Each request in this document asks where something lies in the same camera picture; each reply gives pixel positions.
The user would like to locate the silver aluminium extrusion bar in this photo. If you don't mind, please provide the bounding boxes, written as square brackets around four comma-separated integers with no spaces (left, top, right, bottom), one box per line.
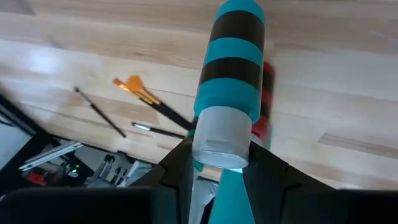
[17,140,84,172]

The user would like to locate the small dark red paint bottle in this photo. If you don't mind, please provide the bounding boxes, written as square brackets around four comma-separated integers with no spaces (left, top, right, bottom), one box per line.
[251,61,276,147]

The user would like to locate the black paintbrush wide orange bristles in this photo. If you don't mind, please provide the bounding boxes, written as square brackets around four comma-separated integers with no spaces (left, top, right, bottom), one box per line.
[126,74,196,131]

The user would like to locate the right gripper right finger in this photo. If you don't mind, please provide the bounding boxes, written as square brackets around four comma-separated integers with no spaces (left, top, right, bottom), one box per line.
[242,141,334,224]

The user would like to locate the black paintbrush narrow orange bristles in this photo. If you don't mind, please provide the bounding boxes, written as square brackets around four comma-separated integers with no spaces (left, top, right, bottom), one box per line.
[112,77,190,130]

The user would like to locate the small turquoise paint bottle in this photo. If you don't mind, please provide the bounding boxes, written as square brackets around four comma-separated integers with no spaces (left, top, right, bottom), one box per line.
[192,0,267,170]

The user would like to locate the black paintbrush silver ferrule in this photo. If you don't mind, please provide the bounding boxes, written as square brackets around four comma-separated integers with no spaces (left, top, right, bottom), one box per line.
[73,86,127,139]
[131,121,187,140]

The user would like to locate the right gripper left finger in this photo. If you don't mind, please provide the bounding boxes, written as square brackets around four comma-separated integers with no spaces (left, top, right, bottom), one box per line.
[130,138,195,224]

